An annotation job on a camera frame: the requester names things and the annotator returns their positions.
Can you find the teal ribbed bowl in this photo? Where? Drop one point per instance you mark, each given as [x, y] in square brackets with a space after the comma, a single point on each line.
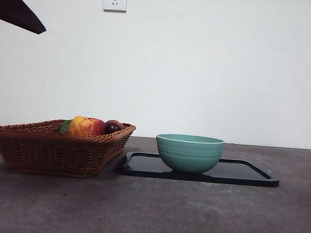
[190, 156]

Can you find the green avocado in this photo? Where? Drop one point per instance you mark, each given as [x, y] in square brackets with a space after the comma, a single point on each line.
[64, 126]

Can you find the red yellow apple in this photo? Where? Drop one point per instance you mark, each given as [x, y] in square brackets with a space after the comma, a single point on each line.
[86, 126]

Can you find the brown wicker basket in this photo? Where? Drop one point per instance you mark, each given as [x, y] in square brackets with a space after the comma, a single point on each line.
[51, 152]

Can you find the dark red plum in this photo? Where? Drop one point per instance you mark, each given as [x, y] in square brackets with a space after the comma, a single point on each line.
[113, 126]

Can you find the dark green rectangular tray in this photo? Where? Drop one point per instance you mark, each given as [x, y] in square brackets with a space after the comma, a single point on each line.
[234, 175]

